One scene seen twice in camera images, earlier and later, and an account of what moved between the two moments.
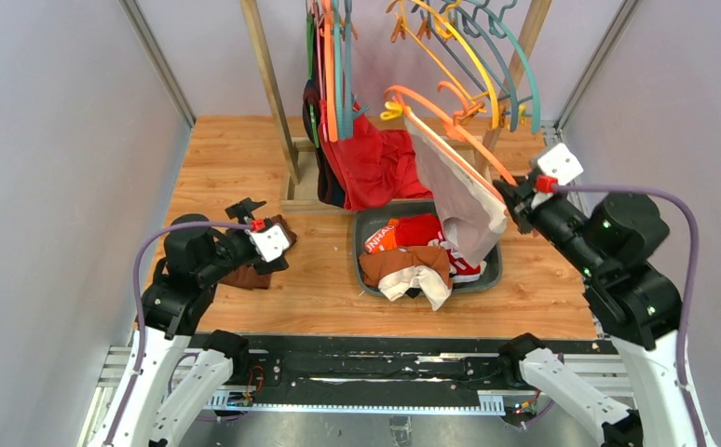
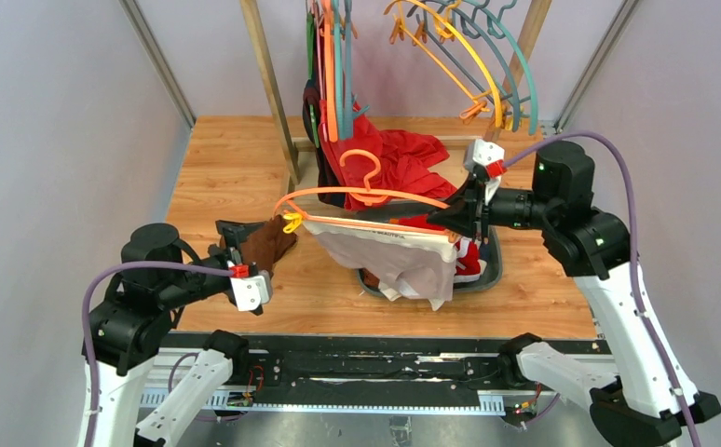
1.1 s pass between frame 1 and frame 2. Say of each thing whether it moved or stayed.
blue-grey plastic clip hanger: moved
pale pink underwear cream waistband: moved
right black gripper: moved
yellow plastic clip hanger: stayed
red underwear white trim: moved
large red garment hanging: stayed
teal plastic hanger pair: stayed
